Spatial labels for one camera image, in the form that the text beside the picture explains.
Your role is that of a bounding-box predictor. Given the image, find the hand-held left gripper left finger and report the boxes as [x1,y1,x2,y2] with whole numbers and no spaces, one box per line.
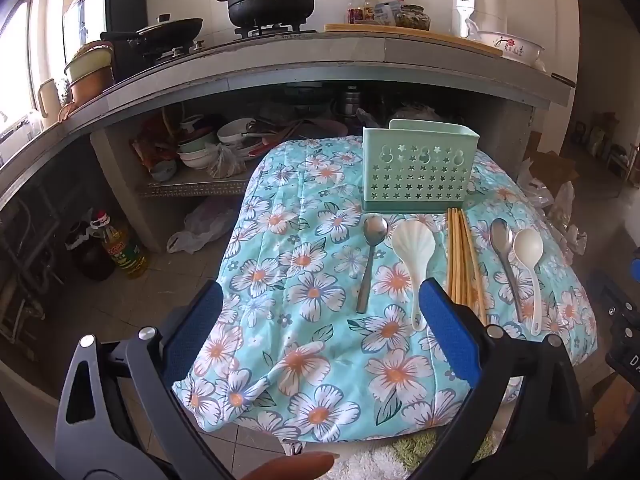
[54,280,236,480]

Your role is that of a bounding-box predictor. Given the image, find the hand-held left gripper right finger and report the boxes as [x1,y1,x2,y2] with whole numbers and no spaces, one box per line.
[415,277,588,480]

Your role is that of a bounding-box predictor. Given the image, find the slim wooden chopstick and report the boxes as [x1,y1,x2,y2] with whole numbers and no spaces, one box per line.
[460,208,489,326]

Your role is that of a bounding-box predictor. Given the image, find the bundle of wooden chopsticks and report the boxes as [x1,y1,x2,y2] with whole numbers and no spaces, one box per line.
[446,207,478,313]

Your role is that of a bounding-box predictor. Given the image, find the white shell-shaped rice scoop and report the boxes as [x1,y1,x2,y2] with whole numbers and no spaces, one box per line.
[391,219,437,332]

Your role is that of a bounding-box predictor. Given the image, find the metal spoon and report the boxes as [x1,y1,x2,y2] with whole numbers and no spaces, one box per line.
[356,215,390,313]
[489,218,523,323]

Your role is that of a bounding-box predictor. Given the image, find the white oval rice spoon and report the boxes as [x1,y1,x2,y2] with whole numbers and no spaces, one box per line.
[513,228,545,337]

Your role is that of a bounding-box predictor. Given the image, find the green perforated utensil holder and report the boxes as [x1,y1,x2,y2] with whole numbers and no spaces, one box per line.
[361,119,481,213]

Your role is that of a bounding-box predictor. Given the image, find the person's left hand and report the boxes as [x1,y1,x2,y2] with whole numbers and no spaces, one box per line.
[239,451,342,480]

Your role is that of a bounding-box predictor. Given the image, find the white plastic bag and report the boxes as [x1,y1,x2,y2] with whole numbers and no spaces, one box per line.
[166,200,241,255]

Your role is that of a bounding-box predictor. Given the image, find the yellow cooking oil bottle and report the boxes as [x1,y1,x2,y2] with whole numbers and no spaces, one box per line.
[90,211,148,280]

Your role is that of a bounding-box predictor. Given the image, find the floral turquoise blanket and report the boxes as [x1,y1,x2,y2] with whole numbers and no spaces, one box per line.
[172,135,598,456]

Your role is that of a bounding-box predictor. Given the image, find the dark plastic jug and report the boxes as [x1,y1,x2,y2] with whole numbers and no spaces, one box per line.
[65,222,116,282]

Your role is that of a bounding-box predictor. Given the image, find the metal shelf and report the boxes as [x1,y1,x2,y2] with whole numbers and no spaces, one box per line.
[135,175,251,198]

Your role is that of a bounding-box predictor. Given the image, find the heap of plastic bags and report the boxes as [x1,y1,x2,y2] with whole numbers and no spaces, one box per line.
[517,160,588,256]

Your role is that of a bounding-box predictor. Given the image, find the shaggy white green rug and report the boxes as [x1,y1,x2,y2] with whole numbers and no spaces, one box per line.
[320,425,506,480]

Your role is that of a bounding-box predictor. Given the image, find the clear plastic bag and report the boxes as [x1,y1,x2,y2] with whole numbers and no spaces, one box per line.
[206,142,248,179]

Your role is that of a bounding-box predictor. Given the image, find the pile of ceramic bowls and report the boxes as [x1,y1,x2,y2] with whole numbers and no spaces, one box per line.
[175,114,281,183]

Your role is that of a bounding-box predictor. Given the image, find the red plastic bag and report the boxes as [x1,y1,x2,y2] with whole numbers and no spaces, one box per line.
[131,120,176,171]

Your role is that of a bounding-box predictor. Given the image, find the cardboard box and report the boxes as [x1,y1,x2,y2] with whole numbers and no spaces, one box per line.
[520,132,581,196]

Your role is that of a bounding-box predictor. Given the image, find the steel pots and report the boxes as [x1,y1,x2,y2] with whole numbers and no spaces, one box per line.
[335,87,363,116]

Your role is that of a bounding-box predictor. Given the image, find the copper brown pot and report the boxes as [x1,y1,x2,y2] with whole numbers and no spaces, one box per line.
[67,67,116,108]

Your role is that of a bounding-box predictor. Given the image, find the cream jug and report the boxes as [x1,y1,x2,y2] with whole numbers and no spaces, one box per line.
[37,77,63,128]

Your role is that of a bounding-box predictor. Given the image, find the grey kitchen counter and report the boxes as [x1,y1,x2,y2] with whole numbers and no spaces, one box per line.
[0,30,573,201]

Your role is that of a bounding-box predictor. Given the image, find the cream enamel pot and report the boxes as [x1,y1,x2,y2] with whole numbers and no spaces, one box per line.
[64,44,115,81]

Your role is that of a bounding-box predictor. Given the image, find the gas stove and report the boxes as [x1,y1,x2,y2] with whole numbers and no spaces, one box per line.
[135,22,318,63]

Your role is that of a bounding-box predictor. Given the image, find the floral enamel basin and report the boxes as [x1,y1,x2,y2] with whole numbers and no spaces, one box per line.
[475,30,546,68]

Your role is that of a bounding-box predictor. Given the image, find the wooden cutting board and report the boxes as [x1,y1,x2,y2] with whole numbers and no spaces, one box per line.
[324,22,503,56]

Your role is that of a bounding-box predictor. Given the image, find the black wok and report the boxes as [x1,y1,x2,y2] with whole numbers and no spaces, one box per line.
[100,17,205,53]

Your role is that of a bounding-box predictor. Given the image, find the glass pickle jar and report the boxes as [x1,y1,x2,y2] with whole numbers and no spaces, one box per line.
[397,4,432,31]

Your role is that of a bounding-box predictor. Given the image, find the window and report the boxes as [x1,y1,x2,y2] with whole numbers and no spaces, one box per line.
[0,0,56,141]

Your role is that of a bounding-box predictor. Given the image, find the blue and white carton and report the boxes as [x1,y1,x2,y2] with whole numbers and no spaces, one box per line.
[374,2,401,25]

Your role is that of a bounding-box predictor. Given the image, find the white kitchen appliance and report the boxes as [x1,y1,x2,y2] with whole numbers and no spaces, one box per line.
[451,0,507,40]

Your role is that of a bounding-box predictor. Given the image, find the black rectangular box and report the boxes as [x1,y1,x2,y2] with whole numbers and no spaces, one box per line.
[62,0,146,56]

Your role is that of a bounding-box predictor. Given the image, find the blackened cooking pot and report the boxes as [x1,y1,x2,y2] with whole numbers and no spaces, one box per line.
[216,0,331,28]

